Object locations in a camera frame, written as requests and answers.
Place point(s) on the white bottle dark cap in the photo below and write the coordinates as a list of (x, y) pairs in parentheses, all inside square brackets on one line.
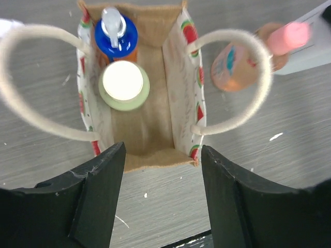
[(307, 51)]

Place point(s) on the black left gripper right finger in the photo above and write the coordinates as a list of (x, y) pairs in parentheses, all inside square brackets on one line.
[(247, 210)]

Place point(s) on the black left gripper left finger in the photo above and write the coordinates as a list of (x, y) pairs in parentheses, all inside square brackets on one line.
[(74, 209)]

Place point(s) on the green bottle cream cap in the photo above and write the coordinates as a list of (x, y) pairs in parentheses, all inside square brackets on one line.
[(124, 86)]

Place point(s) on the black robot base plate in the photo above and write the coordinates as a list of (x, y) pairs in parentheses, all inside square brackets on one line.
[(201, 240)]

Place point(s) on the blue pump bottle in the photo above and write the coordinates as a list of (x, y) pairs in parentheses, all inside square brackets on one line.
[(116, 37)]

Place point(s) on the orange bottle pink cap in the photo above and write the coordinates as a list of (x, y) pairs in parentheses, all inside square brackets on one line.
[(235, 68)]

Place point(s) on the burlap watermelon canvas bag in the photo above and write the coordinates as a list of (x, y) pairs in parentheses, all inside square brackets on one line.
[(169, 127)]

